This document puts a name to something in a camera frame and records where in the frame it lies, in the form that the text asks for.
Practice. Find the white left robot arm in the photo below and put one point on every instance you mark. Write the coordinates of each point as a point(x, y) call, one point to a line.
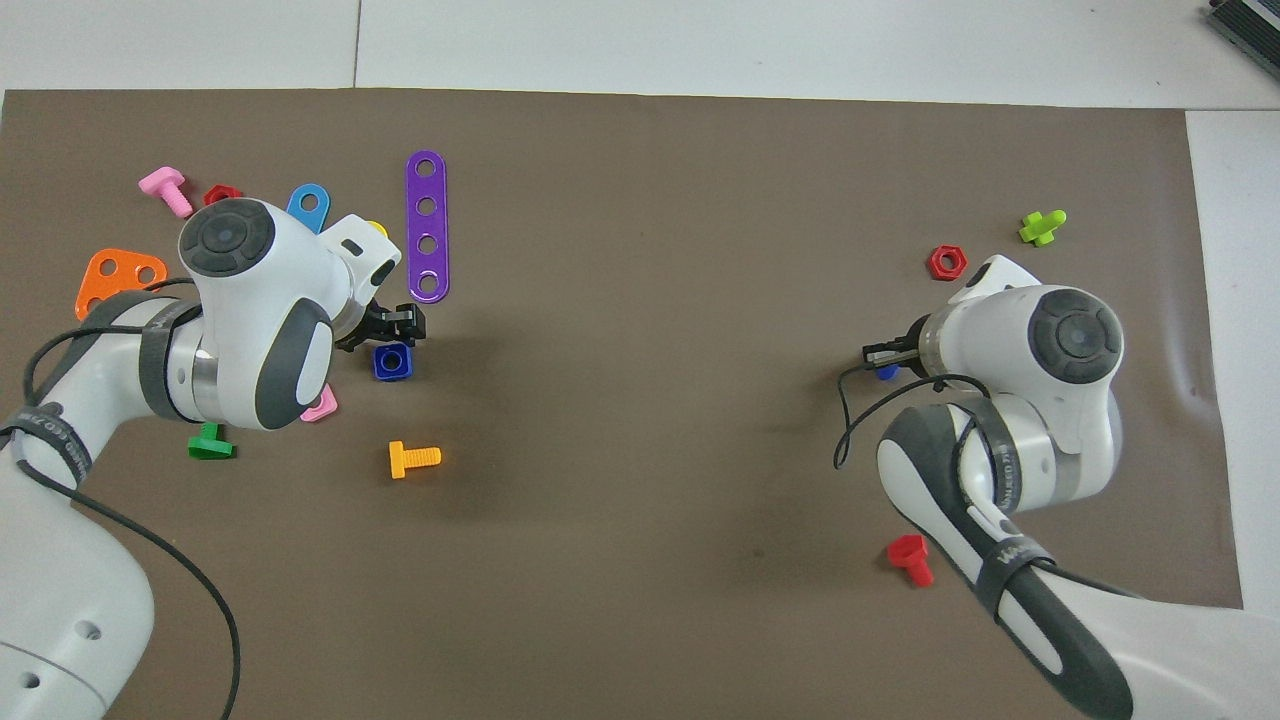
point(250, 330)

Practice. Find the blue square toy nut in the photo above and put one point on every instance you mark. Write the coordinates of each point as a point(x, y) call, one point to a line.
point(380, 370)

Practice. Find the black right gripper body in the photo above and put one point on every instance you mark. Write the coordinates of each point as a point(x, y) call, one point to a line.
point(915, 345)

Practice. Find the orange heart holed plate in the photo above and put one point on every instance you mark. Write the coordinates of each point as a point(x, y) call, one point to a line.
point(125, 280)

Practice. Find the green toy screw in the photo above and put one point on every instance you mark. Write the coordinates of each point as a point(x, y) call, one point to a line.
point(210, 445)

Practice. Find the red toy screw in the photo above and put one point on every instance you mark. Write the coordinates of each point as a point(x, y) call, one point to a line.
point(910, 555)

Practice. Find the brown table mat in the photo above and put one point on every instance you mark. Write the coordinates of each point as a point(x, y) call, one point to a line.
point(640, 400)

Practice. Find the purple four-hole strip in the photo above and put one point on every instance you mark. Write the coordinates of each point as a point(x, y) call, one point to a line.
point(427, 225)

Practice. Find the pink square toy nut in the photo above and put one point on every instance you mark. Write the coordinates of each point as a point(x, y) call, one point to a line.
point(322, 408)

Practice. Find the orange toy screw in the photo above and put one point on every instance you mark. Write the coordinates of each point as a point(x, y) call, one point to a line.
point(410, 459)

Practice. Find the lime cross toy screw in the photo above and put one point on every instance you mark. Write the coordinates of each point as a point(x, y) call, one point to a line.
point(1040, 229)

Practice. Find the red hexagon toy nut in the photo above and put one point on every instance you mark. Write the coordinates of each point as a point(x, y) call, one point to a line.
point(934, 263)
point(212, 195)

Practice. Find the blue two-hole strip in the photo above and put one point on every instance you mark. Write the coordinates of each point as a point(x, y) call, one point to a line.
point(297, 213)

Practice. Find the blue triangle toy screw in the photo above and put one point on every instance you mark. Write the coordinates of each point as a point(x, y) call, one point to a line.
point(886, 373)

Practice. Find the large pink toy screw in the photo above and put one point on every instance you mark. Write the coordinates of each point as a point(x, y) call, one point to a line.
point(170, 192)

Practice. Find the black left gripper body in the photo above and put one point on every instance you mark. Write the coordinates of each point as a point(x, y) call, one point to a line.
point(372, 325)

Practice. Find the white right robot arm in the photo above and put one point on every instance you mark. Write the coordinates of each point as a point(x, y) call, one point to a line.
point(1030, 400)

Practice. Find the yellow three-hole strip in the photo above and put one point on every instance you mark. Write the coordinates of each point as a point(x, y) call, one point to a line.
point(378, 229)

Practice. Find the grey ribbed device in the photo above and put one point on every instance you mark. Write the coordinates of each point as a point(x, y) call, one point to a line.
point(1250, 25)

